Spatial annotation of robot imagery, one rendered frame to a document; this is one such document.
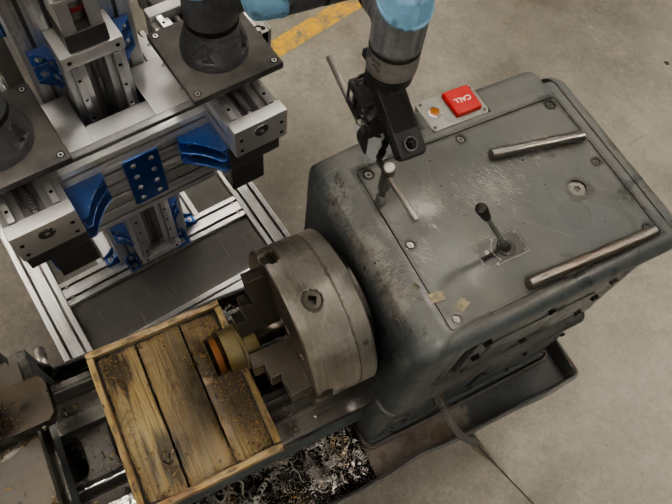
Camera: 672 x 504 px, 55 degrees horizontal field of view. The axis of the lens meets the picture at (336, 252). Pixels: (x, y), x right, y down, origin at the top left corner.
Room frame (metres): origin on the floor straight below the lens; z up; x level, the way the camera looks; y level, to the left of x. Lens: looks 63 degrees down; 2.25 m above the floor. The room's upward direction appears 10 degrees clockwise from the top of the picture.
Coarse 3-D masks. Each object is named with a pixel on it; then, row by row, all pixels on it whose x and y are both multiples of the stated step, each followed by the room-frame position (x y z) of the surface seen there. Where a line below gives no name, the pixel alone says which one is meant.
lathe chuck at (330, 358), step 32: (256, 256) 0.51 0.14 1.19; (288, 256) 0.50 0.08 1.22; (288, 288) 0.44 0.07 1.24; (320, 288) 0.45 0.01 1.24; (288, 320) 0.39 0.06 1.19; (320, 320) 0.39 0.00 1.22; (320, 352) 0.35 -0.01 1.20; (352, 352) 0.36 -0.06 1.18; (320, 384) 0.31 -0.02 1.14; (352, 384) 0.34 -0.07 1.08
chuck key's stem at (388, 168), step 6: (390, 162) 0.64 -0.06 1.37; (384, 168) 0.62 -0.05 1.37; (390, 168) 0.62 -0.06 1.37; (384, 174) 0.62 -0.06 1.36; (390, 174) 0.62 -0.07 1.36; (384, 180) 0.62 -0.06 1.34; (378, 186) 0.62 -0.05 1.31; (384, 186) 0.62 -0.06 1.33; (390, 186) 0.62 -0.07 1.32; (378, 192) 0.63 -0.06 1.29; (384, 192) 0.62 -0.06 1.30; (378, 198) 0.62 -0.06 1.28; (384, 198) 0.62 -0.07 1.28; (378, 204) 0.62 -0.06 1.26
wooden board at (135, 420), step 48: (144, 336) 0.41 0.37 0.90; (192, 336) 0.43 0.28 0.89; (96, 384) 0.29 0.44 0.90; (144, 384) 0.31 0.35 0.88; (192, 384) 0.33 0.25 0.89; (240, 384) 0.35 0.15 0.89; (144, 432) 0.21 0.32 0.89; (192, 432) 0.23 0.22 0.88; (240, 432) 0.25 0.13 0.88; (144, 480) 0.12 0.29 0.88; (192, 480) 0.14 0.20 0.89
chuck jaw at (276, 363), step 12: (264, 348) 0.37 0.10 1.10; (276, 348) 0.37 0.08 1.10; (288, 348) 0.37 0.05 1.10; (252, 360) 0.34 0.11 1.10; (264, 360) 0.34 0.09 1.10; (276, 360) 0.35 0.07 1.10; (288, 360) 0.35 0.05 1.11; (276, 372) 0.32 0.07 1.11; (288, 372) 0.33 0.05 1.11; (300, 372) 0.33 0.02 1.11; (288, 384) 0.31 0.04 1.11; (300, 384) 0.31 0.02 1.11; (300, 396) 0.30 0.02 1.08
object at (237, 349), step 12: (216, 336) 0.37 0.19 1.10; (228, 336) 0.37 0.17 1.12; (240, 336) 0.37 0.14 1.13; (252, 336) 0.38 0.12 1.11; (216, 348) 0.34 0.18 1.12; (228, 348) 0.35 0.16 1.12; (240, 348) 0.35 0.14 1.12; (252, 348) 0.36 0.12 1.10; (216, 360) 0.32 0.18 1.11; (228, 360) 0.33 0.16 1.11; (240, 360) 0.33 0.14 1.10; (216, 372) 0.31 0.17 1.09
